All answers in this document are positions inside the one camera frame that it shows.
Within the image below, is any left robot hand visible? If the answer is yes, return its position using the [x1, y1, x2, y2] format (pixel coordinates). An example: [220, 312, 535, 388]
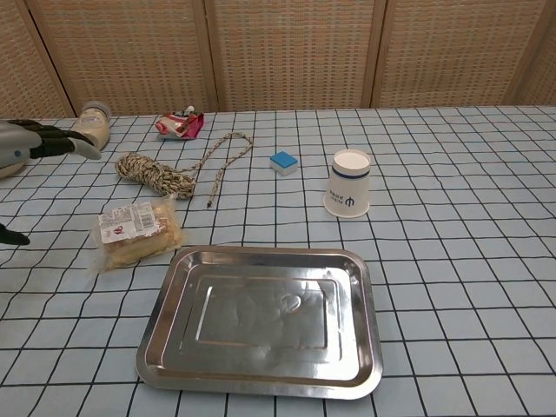
[0, 119, 103, 247]

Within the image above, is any packaged bread in clear wrapper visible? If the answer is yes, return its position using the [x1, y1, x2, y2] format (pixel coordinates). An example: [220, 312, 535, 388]
[89, 194, 189, 274]

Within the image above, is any rectangular metal tray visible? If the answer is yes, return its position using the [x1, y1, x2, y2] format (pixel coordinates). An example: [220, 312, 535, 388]
[136, 245, 384, 400]

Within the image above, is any beige jar with grey lid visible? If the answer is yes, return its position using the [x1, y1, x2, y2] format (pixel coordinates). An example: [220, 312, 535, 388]
[69, 101, 115, 151]

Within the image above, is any red and white snack packet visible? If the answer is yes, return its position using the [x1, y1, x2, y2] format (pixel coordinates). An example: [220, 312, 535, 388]
[155, 105, 205, 142]

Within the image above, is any blue and white eraser block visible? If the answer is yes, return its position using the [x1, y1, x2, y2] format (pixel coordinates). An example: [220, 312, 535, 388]
[268, 151, 299, 177]

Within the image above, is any woven folding screen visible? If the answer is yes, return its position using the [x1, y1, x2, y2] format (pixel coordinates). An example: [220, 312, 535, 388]
[0, 0, 556, 119]

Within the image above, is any white paper cup blue print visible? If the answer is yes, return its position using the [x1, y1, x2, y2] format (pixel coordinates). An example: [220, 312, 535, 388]
[322, 149, 372, 219]

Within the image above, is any blue checked tablecloth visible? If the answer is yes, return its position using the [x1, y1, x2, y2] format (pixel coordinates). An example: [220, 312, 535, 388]
[0, 103, 556, 417]

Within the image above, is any braided rope bundle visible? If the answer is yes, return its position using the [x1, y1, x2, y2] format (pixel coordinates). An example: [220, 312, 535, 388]
[115, 132, 255, 210]

